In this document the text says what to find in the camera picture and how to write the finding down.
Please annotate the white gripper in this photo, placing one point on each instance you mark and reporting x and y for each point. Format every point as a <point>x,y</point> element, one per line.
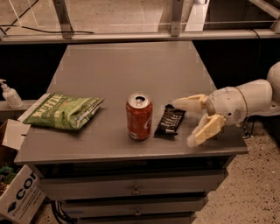
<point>227,105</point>

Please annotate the black rxbar chocolate wrapper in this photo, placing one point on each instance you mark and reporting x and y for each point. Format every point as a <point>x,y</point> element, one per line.
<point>170,121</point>

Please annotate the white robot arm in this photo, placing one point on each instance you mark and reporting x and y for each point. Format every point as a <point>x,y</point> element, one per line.
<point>262,97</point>

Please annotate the red coke can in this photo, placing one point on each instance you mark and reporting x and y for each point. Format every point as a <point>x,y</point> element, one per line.
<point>139,113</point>

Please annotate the grey drawer cabinet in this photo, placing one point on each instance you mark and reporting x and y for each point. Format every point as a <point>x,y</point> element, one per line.
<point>116,170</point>

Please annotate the green kettle chips bag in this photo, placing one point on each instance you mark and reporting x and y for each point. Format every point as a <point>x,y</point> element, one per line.
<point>61,111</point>

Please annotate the white pump sanitizer bottle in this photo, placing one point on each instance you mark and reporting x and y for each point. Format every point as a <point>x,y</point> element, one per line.
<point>11,96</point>

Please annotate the white cardboard box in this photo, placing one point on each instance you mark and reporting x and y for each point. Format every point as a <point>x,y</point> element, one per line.
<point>22,198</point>

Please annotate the metal frame rail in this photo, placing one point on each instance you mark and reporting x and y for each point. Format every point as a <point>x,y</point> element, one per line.
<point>100,21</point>

